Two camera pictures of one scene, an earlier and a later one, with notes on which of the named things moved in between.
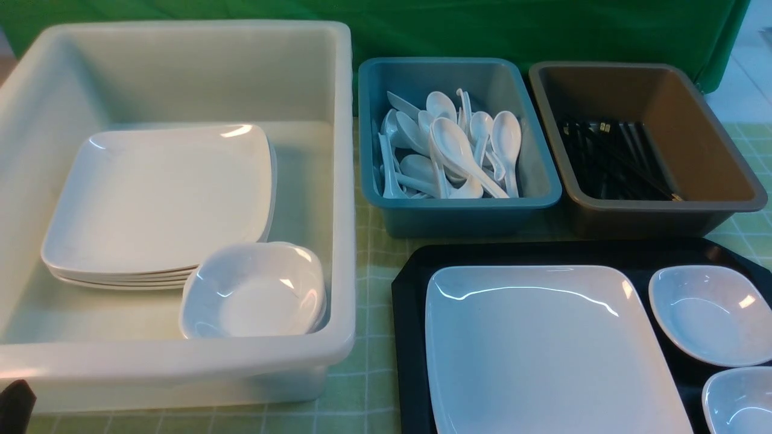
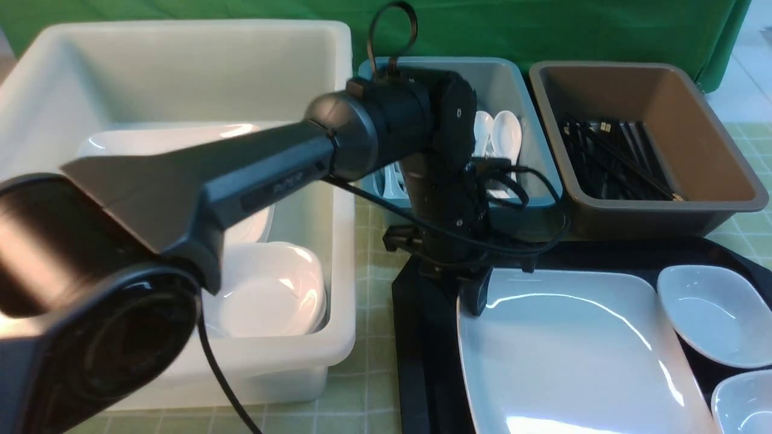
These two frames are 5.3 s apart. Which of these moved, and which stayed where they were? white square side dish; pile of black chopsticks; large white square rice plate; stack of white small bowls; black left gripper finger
Moved: large white square rice plate; black left gripper finger
Stayed: white square side dish; stack of white small bowls; pile of black chopsticks
